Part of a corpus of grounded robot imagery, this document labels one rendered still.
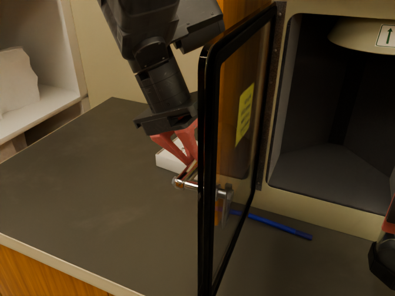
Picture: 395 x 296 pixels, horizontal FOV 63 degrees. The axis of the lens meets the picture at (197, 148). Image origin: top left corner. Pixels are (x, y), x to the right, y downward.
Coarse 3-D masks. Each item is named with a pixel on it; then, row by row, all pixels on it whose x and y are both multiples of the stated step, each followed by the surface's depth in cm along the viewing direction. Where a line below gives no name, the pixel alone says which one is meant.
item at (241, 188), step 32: (224, 32) 32; (256, 32) 42; (224, 64) 32; (256, 64) 46; (224, 96) 35; (256, 96) 52; (224, 128) 37; (256, 128) 58; (224, 160) 41; (224, 256) 54
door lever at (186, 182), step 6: (192, 162) 46; (186, 168) 44; (192, 168) 44; (180, 174) 43; (186, 174) 43; (192, 174) 43; (174, 180) 42; (180, 180) 41; (186, 180) 42; (174, 186) 42; (180, 186) 42; (186, 186) 41; (192, 186) 41
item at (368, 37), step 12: (336, 24) 58; (348, 24) 54; (360, 24) 52; (372, 24) 51; (384, 24) 50; (336, 36) 56; (348, 36) 54; (360, 36) 52; (372, 36) 51; (384, 36) 51; (348, 48) 54; (360, 48) 52; (372, 48) 51; (384, 48) 51
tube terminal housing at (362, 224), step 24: (288, 0) 52; (312, 0) 50; (336, 0) 49; (360, 0) 48; (384, 0) 47; (264, 192) 73; (288, 192) 70; (288, 216) 73; (312, 216) 70; (336, 216) 68; (360, 216) 66
